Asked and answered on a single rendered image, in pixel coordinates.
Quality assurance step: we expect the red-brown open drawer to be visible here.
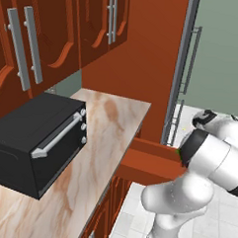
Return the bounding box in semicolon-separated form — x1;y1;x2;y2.
114;135;189;189

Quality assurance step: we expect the red-brown tall side panel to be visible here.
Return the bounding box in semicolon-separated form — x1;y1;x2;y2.
77;0;192;145

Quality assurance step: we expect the silver fridge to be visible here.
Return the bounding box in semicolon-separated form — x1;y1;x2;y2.
159;0;201;148

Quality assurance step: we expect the black toaster oven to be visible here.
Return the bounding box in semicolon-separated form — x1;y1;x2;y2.
0;89;91;203

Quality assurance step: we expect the short grey fridge handle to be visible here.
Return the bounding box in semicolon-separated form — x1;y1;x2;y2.
168;98;186;147

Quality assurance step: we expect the silver toaster oven handle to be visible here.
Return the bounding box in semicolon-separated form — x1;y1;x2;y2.
30;110;85;163

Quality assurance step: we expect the long grey fridge handle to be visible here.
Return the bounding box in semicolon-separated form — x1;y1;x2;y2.
182;25;204;96

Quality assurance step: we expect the red-brown wall cupboard door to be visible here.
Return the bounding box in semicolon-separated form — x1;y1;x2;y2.
7;0;87;102
110;0;131;53
73;0;116;71
0;0;39;126

